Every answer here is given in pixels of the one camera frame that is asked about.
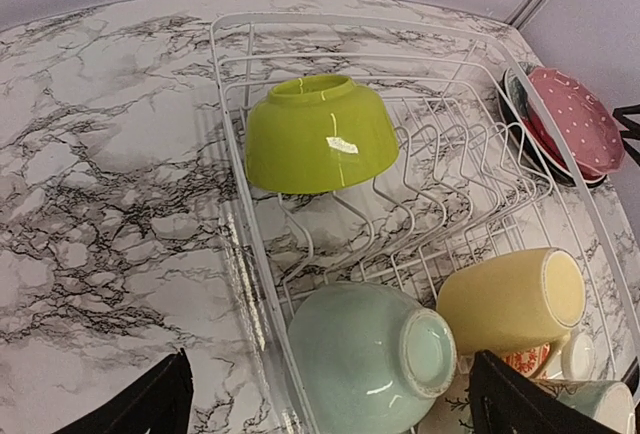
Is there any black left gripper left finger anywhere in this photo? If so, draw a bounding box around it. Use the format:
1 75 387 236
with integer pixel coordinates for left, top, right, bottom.
57 350 194 434

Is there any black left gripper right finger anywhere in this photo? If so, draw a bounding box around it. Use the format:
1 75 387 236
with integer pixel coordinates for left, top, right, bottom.
469 350 608 434

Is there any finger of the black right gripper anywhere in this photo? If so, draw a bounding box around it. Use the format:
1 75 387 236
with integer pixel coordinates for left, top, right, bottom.
613 104 640 166

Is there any pink polka dot plate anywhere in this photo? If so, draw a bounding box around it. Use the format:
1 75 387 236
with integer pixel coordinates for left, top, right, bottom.
528 67 625 178

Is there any black striped cream plate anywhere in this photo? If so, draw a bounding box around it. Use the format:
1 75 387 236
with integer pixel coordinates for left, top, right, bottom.
496 68 576 187

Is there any red plate with teal flower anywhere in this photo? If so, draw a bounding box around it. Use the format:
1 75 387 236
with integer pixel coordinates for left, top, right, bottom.
523 107 575 186

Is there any orange rimmed white bowl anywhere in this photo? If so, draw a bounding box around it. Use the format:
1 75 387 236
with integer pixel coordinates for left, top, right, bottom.
503 331 596 381

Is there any yellow mug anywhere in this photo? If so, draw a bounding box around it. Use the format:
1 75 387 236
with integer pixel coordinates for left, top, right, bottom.
436 248 586 355

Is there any patterned cream mug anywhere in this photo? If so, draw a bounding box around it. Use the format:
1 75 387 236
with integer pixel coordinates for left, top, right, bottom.
417 375 637 434

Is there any light blue bowl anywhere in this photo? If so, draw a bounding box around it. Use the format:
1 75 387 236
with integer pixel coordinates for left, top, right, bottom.
288 282 457 433

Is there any lime green bowl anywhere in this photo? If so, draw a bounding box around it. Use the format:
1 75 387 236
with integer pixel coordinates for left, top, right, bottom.
245 74 399 194

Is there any white wire dish rack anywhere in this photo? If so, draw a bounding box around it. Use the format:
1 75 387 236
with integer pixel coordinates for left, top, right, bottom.
209 13 639 433

